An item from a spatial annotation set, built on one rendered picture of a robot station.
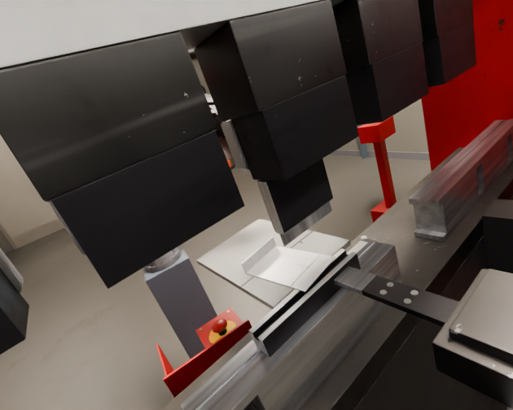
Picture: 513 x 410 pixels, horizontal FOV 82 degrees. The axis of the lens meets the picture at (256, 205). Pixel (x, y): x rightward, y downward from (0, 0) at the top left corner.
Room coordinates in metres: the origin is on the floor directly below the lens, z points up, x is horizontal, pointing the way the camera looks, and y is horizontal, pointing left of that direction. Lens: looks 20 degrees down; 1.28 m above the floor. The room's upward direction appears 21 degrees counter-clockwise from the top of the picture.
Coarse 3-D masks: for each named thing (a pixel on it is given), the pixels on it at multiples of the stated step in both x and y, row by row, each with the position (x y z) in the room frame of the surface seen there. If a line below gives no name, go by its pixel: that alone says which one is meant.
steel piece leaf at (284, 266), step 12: (264, 252) 0.48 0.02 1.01; (276, 252) 0.47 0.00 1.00; (288, 252) 0.46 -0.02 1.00; (300, 252) 0.45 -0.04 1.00; (312, 252) 0.43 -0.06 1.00; (252, 264) 0.46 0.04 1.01; (264, 264) 0.45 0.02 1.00; (276, 264) 0.44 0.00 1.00; (288, 264) 0.42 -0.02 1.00; (300, 264) 0.41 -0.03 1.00; (264, 276) 0.42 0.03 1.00; (276, 276) 0.41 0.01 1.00; (288, 276) 0.39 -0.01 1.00
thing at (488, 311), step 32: (352, 288) 0.32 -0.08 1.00; (384, 288) 0.29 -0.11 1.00; (416, 288) 0.28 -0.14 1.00; (480, 288) 0.22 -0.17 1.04; (512, 288) 0.20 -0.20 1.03; (448, 320) 0.21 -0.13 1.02; (480, 320) 0.19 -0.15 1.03; (512, 320) 0.18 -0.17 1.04; (448, 352) 0.18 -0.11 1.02; (480, 352) 0.17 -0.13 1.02; (512, 352) 0.15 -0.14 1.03; (480, 384) 0.16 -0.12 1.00; (512, 384) 0.14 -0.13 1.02
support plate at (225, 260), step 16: (256, 224) 0.63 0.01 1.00; (240, 240) 0.58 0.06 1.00; (256, 240) 0.55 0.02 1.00; (304, 240) 0.48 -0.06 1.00; (320, 240) 0.46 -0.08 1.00; (336, 240) 0.45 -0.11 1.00; (208, 256) 0.56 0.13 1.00; (224, 256) 0.54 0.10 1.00; (240, 256) 0.51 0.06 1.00; (224, 272) 0.48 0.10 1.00; (240, 272) 0.46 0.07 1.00; (240, 288) 0.42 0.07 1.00; (256, 288) 0.40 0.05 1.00; (272, 288) 0.38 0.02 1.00; (288, 288) 0.37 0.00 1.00; (272, 304) 0.35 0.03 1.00
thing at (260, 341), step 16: (352, 256) 0.39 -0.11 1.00; (336, 272) 0.37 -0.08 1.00; (320, 288) 0.35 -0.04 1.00; (336, 288) 0.36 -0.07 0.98; (288, 304) 0.34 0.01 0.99; (304, 304) 0.33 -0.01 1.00; (320, 304) 0.34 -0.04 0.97; (272, 320) 0.32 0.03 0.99; (288, 320) 0.31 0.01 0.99; (304, 320) 0.32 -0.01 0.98; (256, 336) 0.31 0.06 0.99; (272, 336) 0.30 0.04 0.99; (288, 336) 0.31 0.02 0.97; (272, 352) 0.29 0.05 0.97
